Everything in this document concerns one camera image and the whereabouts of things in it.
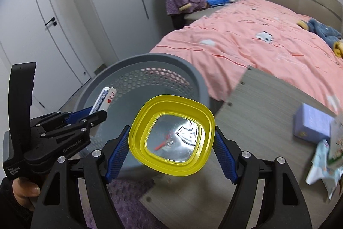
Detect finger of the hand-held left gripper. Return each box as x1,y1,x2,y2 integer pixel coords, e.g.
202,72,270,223
31,108,93,130
39,110,108,144

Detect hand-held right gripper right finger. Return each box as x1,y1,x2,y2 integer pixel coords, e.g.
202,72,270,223
212,126,313,229

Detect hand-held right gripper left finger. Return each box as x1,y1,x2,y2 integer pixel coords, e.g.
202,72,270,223
31,126,132,229

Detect playing cards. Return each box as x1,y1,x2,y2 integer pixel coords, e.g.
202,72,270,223
88,86,118,116

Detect grey perforated basket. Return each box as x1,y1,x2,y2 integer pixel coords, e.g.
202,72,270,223
72,53,213,184

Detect yellow plastic cup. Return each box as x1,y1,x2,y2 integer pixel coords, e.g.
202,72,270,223
129,94,216,176

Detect person's left hand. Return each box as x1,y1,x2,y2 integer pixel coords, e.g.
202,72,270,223
12,179,41,205

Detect purple fluffy rug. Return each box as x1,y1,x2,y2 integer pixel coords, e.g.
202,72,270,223
85,178,156,229

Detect white door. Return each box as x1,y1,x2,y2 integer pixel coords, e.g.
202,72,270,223
0,0,93,115

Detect purple cardboard box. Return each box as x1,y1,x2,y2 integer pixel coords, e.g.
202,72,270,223
293,102,337,145

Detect crumpled plastic wrapper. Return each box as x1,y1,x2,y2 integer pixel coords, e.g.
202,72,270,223
305,139,341,199

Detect green and white packet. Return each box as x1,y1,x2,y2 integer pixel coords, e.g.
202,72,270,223
326,113,343,168

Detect pink printed blanket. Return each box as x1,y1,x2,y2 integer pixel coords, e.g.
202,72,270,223
149,0,343,115

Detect beige chair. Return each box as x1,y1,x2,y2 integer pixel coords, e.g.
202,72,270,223
156,0,215,30

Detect blue box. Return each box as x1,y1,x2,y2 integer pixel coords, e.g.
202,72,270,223
206,0,230,8

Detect blue plush garment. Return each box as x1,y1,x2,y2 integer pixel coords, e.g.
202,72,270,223
297,18,343,46

